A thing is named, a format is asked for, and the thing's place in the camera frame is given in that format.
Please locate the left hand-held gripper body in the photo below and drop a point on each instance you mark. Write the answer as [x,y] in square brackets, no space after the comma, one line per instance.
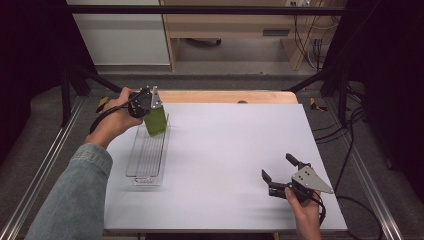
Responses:
[141,103]

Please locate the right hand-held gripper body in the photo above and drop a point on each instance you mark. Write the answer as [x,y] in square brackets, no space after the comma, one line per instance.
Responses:
[301,185]

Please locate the green box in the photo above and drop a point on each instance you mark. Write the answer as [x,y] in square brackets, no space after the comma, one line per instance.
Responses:
[155,121]

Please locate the clear plastic bin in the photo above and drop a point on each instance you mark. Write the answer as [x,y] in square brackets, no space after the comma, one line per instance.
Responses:
[148,156]

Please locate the person's right hand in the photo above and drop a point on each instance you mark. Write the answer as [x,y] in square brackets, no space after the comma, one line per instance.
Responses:
[305,210]

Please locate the person's left hand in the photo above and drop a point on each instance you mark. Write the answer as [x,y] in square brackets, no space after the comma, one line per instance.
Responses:
[115,121]

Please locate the yellow black tape marker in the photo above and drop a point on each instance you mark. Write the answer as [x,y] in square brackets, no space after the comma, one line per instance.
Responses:
[316,105]
[102,104]

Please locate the white cabinet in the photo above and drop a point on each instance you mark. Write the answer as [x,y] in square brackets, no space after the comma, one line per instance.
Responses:
[123,36]

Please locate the black metal stand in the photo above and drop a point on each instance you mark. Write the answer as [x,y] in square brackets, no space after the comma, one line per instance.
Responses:
[75,83]
[336,86]

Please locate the light wooden table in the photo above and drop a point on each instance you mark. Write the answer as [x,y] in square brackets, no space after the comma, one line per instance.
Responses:
[226,97]

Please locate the black curtain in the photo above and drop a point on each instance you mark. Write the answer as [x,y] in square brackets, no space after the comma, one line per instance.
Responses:
[383,83]
[30,66]

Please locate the light wooden desk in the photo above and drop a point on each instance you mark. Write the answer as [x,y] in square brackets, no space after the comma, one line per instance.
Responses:
[230,25]

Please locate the white power strip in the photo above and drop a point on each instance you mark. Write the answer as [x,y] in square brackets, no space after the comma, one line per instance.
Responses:
[297,3]

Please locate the metal floor rail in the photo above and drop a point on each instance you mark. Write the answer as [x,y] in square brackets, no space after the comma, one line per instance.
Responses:
[36,180]
[373,193]

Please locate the black horizontal frame bar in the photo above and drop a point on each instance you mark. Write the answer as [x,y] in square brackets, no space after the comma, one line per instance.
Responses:
[200,10]

